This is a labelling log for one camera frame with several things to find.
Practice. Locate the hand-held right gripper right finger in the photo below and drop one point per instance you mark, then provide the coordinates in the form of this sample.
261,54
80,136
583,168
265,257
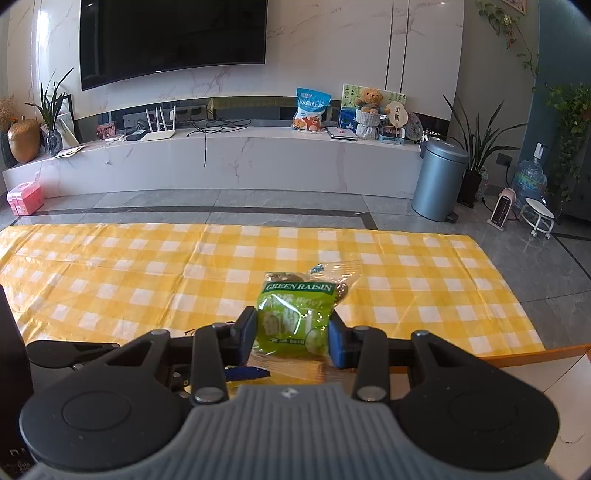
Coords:
337,344

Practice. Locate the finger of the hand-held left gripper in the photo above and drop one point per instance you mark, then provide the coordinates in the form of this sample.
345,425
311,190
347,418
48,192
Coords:
69,353

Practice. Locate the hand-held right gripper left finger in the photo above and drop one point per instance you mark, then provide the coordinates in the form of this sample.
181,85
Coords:
247,334

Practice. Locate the green raisin packet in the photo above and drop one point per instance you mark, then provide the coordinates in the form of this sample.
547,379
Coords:
295,314

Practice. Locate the yellow checkered tablecloth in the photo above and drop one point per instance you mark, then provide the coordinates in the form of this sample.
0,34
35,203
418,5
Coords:
138,277

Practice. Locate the pink storage box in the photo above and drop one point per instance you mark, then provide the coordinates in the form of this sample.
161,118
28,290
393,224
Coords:
25,199

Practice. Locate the white marble television console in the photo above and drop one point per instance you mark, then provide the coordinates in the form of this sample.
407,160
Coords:
254,161

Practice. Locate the blue-grey trash can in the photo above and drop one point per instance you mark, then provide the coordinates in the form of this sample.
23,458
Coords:
438,180

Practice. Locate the beige envelope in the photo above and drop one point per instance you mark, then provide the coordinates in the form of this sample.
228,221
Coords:
69,152

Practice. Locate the gold acorn vase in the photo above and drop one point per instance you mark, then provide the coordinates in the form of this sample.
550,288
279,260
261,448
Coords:
24,141

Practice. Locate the silver laptop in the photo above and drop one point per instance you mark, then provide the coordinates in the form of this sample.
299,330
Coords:
344,134

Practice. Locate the white router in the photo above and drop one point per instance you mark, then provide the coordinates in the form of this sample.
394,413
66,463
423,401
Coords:
159,134

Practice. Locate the pink photo card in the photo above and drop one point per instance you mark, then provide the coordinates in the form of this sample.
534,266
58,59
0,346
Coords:
106,130

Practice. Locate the small black box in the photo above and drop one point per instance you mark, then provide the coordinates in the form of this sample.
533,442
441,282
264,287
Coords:
137,135

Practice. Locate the plant in glass vase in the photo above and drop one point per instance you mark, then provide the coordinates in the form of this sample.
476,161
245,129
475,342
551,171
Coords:
51,120

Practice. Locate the decorative plate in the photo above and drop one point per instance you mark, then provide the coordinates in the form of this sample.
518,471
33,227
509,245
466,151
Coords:
414,127

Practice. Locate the blue snack bag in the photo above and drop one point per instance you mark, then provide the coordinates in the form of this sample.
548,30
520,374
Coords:
311,108

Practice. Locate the round paper fan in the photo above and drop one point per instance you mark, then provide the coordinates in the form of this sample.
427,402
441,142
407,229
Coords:
395,115

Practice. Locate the long-leaved potted plant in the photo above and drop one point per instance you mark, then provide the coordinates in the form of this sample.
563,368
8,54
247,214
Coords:
475,147

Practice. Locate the white round stool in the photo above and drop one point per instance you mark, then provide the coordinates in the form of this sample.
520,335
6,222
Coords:
538,207

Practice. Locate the brown teddy bear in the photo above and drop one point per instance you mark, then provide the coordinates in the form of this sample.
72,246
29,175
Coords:
370,99

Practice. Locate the green painting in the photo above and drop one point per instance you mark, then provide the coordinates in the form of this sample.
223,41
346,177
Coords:
348,97

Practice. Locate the blue water jug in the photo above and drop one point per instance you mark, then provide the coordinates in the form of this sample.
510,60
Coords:
530,180

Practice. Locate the grey cabinet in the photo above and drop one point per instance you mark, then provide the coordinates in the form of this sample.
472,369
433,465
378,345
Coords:
579,205

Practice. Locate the black television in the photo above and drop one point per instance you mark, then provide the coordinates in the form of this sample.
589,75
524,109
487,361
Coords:
171,37

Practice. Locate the bushy green plant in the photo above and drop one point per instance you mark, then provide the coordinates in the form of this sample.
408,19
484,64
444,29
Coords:
572,124

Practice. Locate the hanging vine plant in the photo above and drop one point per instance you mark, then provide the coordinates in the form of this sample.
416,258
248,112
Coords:
505,23

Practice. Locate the white picture frame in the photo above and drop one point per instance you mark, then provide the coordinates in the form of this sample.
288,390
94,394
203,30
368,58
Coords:
67,124

